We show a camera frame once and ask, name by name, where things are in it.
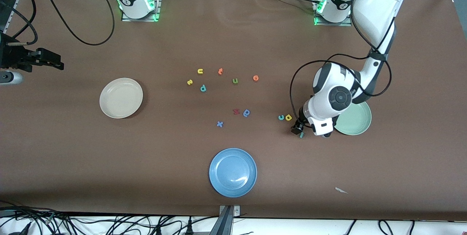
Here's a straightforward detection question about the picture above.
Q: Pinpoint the black floor cable loop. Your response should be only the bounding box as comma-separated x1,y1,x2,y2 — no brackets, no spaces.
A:
378,220,395,235

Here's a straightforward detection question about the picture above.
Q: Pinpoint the blue round plate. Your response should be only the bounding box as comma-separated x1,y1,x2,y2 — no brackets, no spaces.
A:
209,148,258,198

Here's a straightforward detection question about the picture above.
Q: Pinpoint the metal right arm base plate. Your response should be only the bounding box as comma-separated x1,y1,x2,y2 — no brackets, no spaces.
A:
121,0,163,22

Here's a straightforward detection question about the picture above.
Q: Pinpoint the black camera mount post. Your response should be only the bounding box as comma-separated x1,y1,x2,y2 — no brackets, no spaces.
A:
210,207,234,235

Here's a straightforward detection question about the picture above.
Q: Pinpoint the thick grey floor cable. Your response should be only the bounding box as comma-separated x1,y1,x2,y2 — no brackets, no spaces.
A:
0,208,55,218

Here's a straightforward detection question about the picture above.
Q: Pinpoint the silver metal edge bracket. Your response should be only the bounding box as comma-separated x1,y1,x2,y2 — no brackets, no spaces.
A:
219,205,240,218

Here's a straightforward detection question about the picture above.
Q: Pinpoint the beige round plate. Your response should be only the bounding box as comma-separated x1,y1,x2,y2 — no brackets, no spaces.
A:
99,78,143,119

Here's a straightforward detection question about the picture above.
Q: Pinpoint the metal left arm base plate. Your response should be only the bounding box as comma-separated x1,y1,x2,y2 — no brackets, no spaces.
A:
313,0,352,27

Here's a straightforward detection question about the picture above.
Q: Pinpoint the green round plate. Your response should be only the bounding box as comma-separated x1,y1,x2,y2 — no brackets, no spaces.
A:
334,101,372,135

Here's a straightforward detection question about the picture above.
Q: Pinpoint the brown table cover sheet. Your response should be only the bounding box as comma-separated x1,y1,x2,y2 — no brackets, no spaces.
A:
0,0,467,221

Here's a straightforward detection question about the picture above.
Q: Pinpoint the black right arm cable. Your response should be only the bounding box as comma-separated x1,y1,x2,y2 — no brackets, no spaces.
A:
0,0,115,46

